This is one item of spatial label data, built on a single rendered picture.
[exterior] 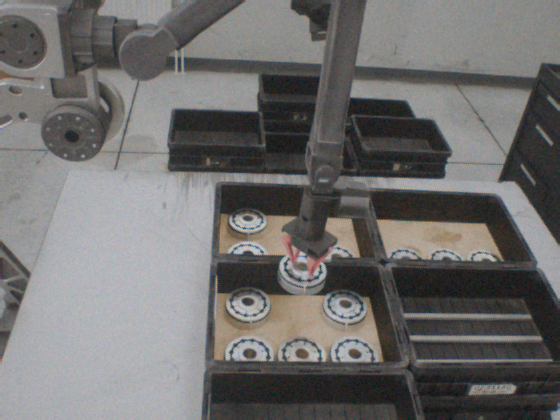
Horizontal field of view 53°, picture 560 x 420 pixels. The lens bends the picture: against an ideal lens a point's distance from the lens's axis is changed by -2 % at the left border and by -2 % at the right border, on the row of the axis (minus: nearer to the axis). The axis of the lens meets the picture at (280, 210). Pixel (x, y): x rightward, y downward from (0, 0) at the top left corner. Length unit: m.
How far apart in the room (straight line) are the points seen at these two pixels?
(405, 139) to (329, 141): 1.74
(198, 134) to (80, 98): 1.31
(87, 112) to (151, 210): 0.57
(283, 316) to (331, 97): 0.55
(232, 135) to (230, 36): 1.76
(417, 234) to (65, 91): 0.98
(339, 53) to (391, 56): 3.50
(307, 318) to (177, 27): 0.71
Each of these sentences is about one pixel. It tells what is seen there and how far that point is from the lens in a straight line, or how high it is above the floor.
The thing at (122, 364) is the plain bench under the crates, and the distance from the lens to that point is 1.42.
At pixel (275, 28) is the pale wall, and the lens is 4.28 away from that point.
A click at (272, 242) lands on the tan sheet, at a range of 1.52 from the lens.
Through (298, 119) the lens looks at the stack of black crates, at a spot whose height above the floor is 0.50.
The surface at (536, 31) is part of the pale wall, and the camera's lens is 4.85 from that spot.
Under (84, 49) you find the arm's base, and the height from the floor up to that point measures 1.44.
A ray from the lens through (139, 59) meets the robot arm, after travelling 0.98.
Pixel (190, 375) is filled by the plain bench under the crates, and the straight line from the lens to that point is 1.39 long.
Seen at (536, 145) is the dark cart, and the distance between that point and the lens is 2.90.
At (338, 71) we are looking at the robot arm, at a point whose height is 1.42.
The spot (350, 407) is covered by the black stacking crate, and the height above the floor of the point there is 0.83.
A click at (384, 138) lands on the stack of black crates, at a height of 0.49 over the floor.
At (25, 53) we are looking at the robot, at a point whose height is 1.43.
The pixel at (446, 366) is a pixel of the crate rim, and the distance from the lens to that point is 1.20.
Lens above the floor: 1.83
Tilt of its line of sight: 38 degrees down
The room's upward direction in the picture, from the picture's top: 6 degrees clockwise
